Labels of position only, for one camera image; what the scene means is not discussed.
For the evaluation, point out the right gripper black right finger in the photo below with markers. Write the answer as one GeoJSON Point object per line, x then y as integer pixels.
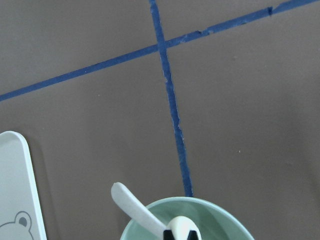
{"type": "Point", "coordinates": [193, 235]}

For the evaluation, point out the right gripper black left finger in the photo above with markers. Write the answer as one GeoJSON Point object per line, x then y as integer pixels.
{"type": "Point", "coordinates": [168, 235]}

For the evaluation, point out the light green bowl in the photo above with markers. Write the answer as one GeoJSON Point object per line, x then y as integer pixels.
{"type": "Point", "coordinates": [213, 222]}

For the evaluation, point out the white spoon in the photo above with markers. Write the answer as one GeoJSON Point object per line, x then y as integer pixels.
{"type": "Point", "coordinates": [128, 203]}

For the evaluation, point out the white rectangular tray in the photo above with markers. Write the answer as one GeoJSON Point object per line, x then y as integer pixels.
{"type": "Point", "coordinates": [20, 210]}

